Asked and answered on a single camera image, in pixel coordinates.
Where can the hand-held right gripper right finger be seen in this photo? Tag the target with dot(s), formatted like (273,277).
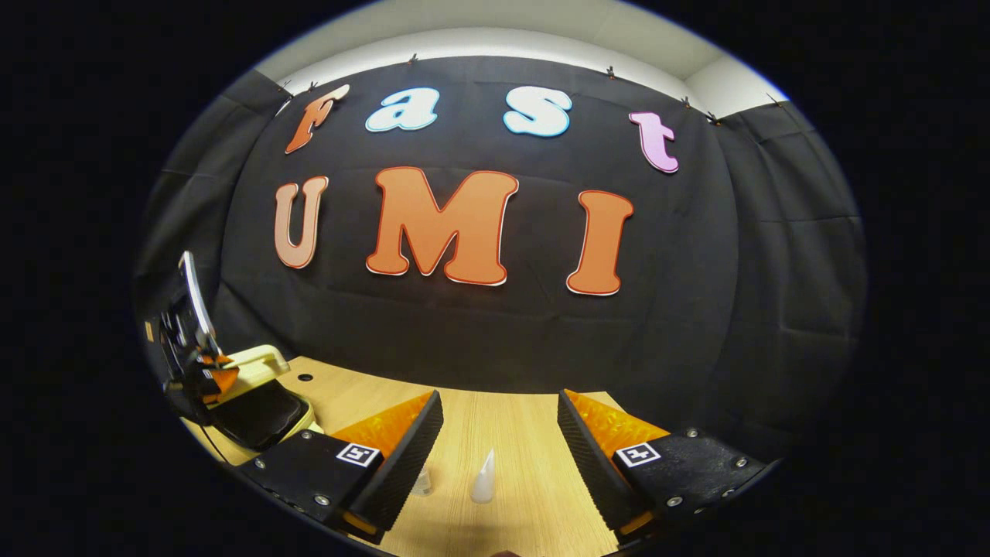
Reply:
(592,472)

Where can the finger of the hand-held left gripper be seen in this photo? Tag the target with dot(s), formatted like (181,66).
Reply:
(210,359)
(220,381)

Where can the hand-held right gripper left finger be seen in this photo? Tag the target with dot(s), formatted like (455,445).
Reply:
(402,472)

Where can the white pump bottle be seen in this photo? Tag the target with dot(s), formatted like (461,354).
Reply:
(423,485)

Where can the pale yellow small suitcase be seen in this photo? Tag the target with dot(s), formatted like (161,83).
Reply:
(263,363)

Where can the white squeeze tube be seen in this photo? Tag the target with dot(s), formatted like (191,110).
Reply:
(483,483)

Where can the black backdrop cloth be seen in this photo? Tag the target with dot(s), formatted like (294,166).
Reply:
(541,333)

